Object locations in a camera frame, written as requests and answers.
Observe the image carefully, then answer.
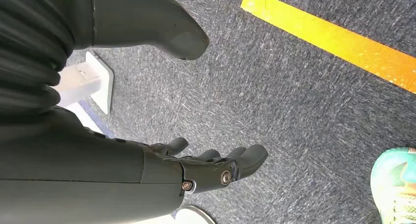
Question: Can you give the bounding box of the white round base plate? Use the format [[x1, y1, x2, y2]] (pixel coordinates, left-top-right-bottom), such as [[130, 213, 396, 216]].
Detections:
[[130, 205, 217, 224]]

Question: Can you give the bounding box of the yellow floor tape strip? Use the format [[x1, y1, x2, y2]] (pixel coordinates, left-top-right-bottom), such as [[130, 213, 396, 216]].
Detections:
[[240, 0, 416, 95]]

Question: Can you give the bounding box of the teal shoe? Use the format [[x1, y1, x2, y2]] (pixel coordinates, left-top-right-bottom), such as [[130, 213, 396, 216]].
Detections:
[[370, 147, 416, 224]]

